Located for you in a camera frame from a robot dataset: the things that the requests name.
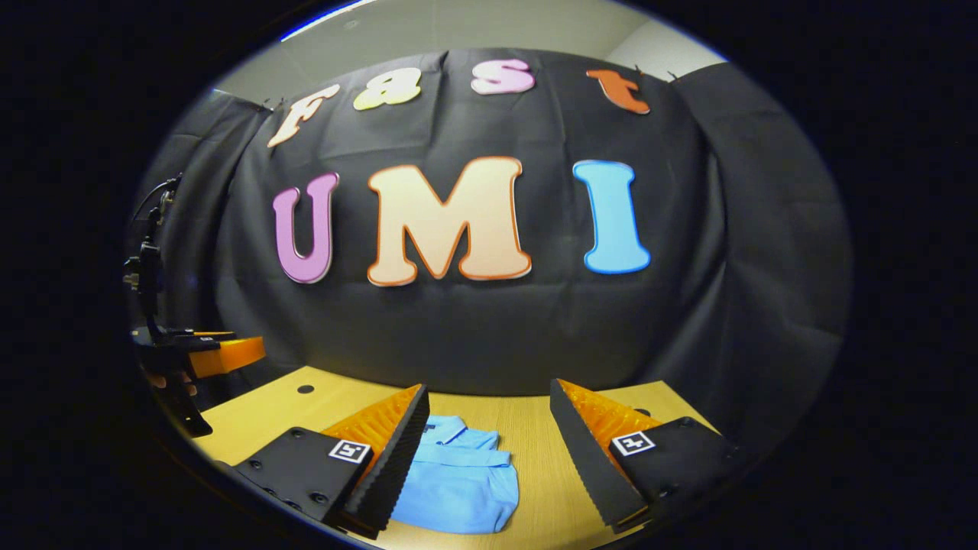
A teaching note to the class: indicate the black backdrop cloth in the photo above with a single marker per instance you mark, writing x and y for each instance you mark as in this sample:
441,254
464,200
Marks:
474,328

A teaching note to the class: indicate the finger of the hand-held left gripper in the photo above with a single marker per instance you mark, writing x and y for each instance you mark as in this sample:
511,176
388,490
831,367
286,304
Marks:
229,355

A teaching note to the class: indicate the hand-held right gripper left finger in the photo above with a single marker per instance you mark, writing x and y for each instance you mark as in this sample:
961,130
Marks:
401,451

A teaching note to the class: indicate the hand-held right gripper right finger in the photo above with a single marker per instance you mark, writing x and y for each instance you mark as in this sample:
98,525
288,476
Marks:
581,451

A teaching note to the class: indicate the light blue T-shirt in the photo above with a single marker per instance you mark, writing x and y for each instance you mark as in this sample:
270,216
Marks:
458,489

